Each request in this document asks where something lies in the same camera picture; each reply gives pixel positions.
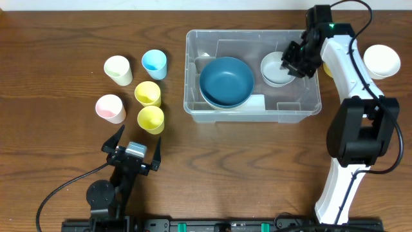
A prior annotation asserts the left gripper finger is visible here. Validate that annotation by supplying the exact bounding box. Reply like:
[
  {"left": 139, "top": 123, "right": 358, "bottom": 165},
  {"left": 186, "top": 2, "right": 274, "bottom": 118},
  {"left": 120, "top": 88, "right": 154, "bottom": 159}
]
[
  {"left": 101, "top": 124, "right": 125, "bottom": 153},
  {"left": 151, "top": 138, "right": 162, "bottom": 171}
]

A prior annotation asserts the small yellow bowl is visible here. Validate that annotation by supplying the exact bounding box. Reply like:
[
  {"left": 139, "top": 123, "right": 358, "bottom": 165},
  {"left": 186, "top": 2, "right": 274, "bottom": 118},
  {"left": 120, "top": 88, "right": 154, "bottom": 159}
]
[{"left": 323, "top": 63, "right": 333, "bottom": 77}]

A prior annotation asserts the small grey bowl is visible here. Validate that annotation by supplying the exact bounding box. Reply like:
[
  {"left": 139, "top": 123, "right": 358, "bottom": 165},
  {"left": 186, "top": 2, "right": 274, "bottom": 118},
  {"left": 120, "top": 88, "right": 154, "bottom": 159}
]
[{"left": 260, "top": 52, "right": 295, "bottom": 88}]

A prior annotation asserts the small white bowl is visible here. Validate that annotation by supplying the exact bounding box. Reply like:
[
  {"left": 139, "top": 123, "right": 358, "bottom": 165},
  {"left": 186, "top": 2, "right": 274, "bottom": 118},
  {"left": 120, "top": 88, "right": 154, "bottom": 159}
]
[{"left": 363, "top": 44, "right": 401, "bottom": 80}]

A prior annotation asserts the large dark blue bowl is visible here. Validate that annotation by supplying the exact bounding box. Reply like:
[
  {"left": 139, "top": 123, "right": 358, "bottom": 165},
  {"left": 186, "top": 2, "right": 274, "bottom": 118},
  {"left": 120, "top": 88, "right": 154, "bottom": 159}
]
[{"left": 200, "top": 92, "right": 252, "bottom": 110}]

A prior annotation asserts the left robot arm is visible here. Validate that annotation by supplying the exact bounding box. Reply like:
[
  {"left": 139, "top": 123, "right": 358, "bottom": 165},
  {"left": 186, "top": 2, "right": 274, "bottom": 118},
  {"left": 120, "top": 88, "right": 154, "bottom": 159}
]
[{"left": 86, "top": 126, "right": 161, "bottom": 219}]

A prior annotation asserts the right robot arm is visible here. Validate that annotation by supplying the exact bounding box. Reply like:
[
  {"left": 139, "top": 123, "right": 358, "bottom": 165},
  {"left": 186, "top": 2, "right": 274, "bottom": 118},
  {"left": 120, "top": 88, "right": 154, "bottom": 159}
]
[{"left": 281, "top": 5, "right": 404, "bottom": 226}]

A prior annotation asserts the clear plastic storage container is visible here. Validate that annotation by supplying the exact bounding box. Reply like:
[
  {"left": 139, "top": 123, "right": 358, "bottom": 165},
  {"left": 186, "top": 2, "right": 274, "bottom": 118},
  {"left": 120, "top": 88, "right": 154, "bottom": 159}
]
[{"left": 183, "top": 30, "right": 322, "bottom": 123}]

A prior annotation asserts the pink plastic cup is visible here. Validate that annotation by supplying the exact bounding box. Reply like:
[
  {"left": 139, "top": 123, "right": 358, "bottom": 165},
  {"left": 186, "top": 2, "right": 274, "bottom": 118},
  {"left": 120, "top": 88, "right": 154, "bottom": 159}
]
[{"left": 95, "top": 94, "right": 126, "bottom": 124}]

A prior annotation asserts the yellow plastic cup lower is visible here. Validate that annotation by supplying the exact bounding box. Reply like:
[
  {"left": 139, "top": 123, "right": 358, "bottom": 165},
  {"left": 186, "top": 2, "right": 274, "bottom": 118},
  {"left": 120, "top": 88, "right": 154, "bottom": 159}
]
[{"left": 137, "top": 106, "right": 165, "bottom": 135}]

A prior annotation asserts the yellow plastic cup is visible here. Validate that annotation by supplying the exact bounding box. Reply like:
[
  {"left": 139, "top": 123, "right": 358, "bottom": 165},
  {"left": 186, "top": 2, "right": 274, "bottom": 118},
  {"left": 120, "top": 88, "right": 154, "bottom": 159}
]
[
  {"left": 137, "top": 106, "right": 165, "bottom": 135},
  {"left": 134, "top": 81, "right": 162, "bottom": 107}
]

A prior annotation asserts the yellow plastic cup upper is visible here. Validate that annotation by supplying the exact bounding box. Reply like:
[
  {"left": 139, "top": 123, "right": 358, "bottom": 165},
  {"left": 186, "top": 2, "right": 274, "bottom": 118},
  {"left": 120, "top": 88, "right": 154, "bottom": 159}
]
[{"left": 134, "top": 81, "right": 162, "bottom": 107}]

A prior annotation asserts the cream plastic cup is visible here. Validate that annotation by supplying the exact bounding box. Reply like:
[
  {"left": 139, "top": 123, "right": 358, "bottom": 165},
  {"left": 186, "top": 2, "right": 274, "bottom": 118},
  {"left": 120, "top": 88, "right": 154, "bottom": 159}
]
[{"left": 104, "top": 55, "right": 133, "bottom": 86}]

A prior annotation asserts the light blue plastic cup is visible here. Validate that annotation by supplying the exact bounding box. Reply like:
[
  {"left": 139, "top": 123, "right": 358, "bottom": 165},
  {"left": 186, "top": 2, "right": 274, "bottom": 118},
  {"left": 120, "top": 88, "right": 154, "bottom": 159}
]
[{"left": 142, "top": 50, "right": 167, "bottom": 80}]

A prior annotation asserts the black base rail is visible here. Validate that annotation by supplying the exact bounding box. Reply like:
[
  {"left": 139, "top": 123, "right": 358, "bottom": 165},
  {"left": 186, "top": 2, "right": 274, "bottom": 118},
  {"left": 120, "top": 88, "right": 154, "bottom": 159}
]
[{"left": 61, "top": 215, "right": 384, "bottom": 232}]

